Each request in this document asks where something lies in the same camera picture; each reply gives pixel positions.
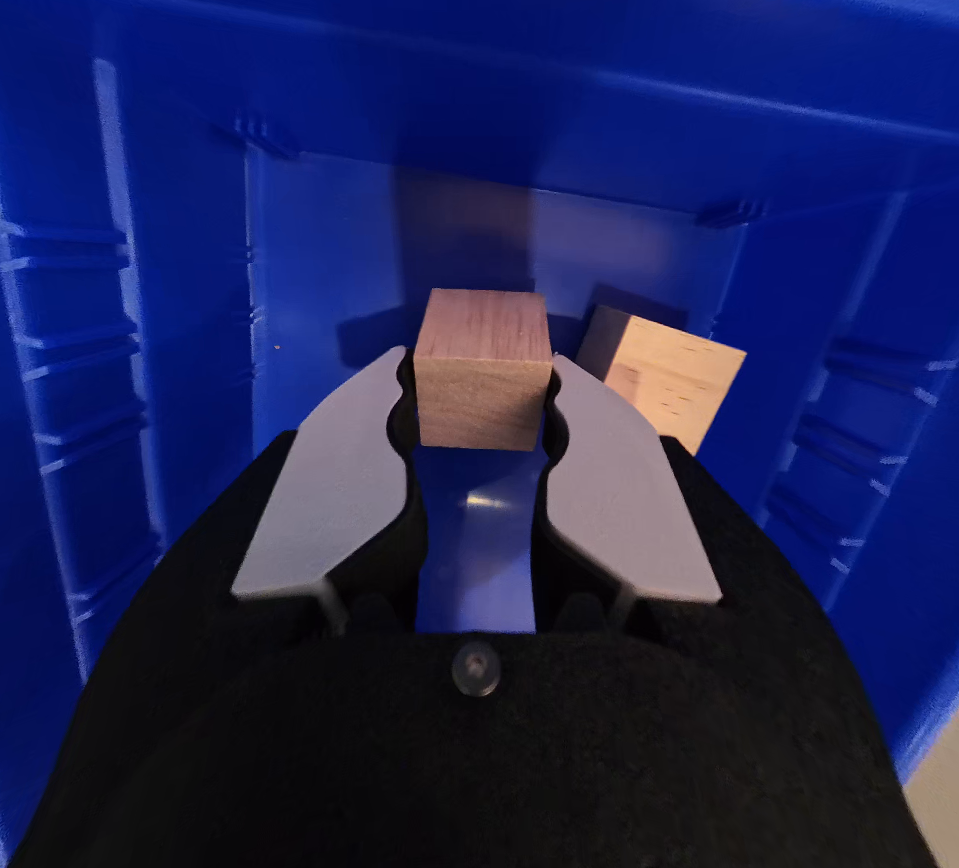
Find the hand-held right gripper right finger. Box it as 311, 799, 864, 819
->
530, 353, 724, 633

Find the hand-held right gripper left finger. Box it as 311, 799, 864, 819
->
231, 346, 430, 637

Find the wooden cube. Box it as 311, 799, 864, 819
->
414, 289, 554, 451
575, 306, 748, 457

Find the blue plastic bin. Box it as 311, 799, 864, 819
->
0, 0, 959, 839

